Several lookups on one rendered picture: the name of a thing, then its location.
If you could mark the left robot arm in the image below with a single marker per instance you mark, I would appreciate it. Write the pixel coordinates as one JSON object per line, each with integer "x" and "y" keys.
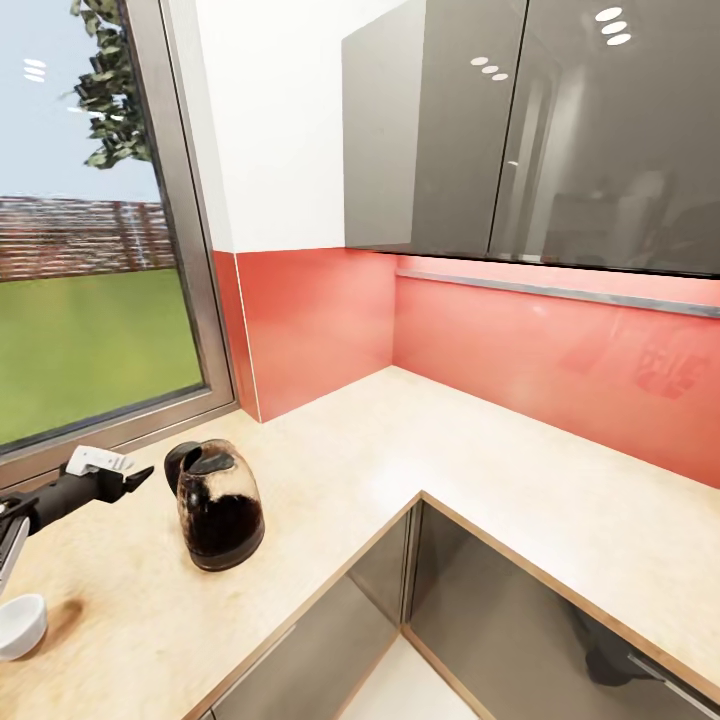
{"x": 92, "y": 474}

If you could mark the electric kettle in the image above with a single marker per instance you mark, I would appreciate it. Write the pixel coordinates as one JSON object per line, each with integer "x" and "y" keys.
{"x": 218, "y": 503}

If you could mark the fixed window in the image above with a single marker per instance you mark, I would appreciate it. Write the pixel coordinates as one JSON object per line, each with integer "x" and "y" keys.
{"x": 112, "y": 329}

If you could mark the coffee cup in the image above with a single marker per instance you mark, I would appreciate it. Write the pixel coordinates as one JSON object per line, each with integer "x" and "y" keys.
{"x": 23, "y": 622}

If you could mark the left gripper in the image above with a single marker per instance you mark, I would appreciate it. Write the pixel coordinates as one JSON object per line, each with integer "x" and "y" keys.
{"x": 105, "y": 485}

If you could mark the cabinet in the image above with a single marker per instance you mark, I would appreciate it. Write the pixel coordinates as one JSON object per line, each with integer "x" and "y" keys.
{"x": 521, "y": 649}
{"x": 314, "y": 668}
{"x": 560, "y": 131}

